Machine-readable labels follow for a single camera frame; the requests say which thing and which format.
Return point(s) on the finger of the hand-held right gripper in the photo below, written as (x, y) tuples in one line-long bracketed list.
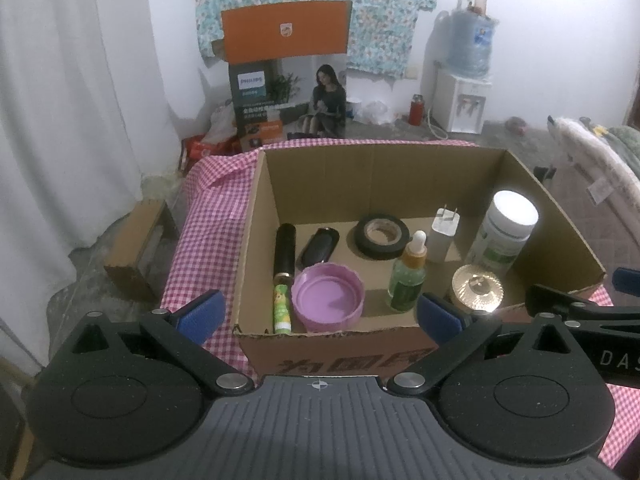
[(627, 280), (600, 312)]

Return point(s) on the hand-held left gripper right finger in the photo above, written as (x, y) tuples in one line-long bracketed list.
[(440, 319)]

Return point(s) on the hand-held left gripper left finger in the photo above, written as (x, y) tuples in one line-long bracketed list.
[(200, 316)]

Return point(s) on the green glass dropper bottle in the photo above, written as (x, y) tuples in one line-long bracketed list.
[(406, 285)]

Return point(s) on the white wall charger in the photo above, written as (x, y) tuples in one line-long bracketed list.
[(442, 240)]

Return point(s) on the black electrical tape roll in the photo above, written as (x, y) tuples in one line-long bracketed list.
[(382, 252)]

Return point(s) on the white supplement bottle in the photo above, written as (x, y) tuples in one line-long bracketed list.
[(500, 245)]

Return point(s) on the black cylinder tube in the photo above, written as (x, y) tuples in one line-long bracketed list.
[(284, 252)]

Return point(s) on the purple plastic lid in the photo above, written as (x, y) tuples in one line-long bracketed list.
[(327, 295)]

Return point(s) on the black key fob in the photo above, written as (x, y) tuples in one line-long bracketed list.
[(318, 249)]

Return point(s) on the brown cardboard box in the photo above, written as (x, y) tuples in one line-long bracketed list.
[(375, 180)]

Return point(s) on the pink checked tablecloth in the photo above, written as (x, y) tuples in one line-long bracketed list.
[(200, 240)]

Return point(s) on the small open cardboard box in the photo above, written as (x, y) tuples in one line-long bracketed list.
[(135, 240)]

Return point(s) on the white fluffy blanket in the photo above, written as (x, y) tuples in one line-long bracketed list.
[(590, 150)]

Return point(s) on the grey blanket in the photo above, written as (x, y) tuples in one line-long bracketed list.
[(627, 137)]

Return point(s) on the red snack pack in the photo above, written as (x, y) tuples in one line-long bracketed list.
[(200, 149)]

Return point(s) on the white plastic bag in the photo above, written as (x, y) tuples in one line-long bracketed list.
[(222, 122)]

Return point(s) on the red thermos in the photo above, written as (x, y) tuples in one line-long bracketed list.
[(416, 109)]

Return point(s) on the crumpled white bag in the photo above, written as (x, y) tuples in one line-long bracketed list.
[(376, 111)]

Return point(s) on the white water dispenser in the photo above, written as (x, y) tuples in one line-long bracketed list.
[(457, 100)]

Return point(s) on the white curtain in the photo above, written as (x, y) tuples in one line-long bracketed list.
[(75, 110)]

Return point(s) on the orange appliance box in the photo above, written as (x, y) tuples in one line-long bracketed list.
[(285, 30)]

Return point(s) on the small beige bottle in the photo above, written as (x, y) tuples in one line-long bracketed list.
[(481, 1)]

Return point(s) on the small white bottle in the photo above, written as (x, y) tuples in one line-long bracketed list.
[(465, 2)]

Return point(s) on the teal floral wall cloth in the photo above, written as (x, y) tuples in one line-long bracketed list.
[(380, 0)]

